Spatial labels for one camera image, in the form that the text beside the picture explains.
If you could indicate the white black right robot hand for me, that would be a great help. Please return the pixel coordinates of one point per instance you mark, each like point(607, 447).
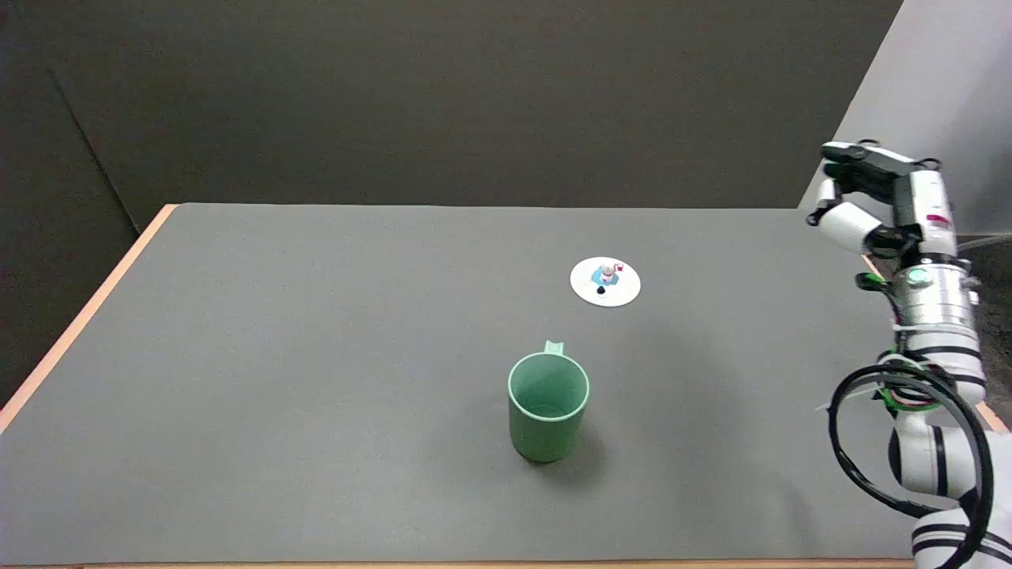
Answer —
point(921, 197)

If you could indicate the green plastic cup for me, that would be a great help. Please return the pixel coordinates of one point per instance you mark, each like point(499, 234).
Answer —
point(545, 431)

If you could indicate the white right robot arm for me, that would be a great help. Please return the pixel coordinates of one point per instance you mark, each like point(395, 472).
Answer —
point(937, 308)

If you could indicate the white cup lid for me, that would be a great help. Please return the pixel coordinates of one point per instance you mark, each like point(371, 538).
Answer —
point(624, 291)

